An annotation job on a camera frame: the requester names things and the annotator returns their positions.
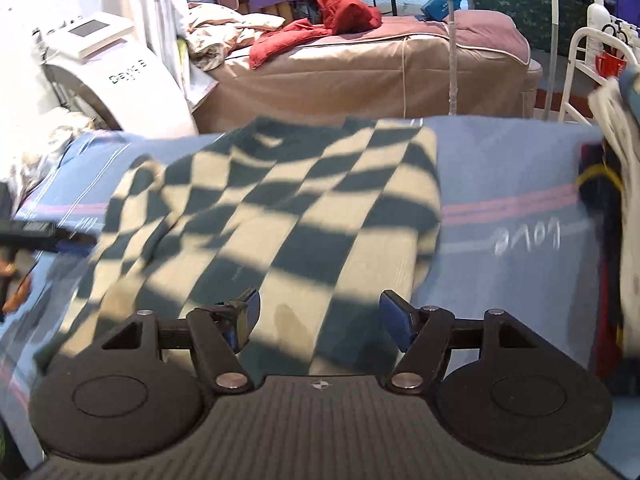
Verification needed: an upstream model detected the dark multicoloured cloth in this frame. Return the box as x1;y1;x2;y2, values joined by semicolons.
577;142;626;392

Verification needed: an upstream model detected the green printed board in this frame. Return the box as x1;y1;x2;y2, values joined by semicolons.
467;0;591;58

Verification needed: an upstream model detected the grey stand pole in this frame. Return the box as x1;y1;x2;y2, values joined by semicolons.
544;0;562;122

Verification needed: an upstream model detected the beige floral cloth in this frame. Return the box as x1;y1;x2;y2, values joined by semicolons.
0;110;97;202

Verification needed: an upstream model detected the blue striped blanket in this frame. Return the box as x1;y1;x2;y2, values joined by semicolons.
0;115;626;466

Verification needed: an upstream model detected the pink cushion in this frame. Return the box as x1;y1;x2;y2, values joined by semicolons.
385;9;531;67

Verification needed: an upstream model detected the transparent stand pole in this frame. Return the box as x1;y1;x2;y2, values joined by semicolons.
444;0;462;117

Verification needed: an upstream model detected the white hanging garment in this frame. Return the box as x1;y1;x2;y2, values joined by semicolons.
95;0;221;111

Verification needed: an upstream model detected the beige crumpled blanket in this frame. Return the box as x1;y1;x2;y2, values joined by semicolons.
186;2;286;72

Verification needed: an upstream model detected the person's left hand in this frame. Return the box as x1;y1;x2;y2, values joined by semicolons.
0;255;33;313

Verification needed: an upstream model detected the white cloth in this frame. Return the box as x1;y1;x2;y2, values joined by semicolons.
590;77;640;311

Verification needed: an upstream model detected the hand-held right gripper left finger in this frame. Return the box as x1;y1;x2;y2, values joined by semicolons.
100;287;263;394

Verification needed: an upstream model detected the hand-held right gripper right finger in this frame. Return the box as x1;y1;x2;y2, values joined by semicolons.
378;290;538;393

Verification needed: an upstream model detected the blue bag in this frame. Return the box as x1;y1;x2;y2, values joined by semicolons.
421;0;463;22

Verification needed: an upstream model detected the green cream checkered sweater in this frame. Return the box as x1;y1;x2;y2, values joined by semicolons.
37;116;443;378

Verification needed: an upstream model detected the red garment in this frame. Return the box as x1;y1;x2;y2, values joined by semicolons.
248;0;383;69

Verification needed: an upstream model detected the white pump bottle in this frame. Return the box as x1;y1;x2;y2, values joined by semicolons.
585;0;608;33

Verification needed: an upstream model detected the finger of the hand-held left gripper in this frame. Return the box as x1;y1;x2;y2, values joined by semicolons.
0;219;98;257

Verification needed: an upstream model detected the white beauty machine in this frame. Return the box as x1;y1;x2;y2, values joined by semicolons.
32;12;201;138

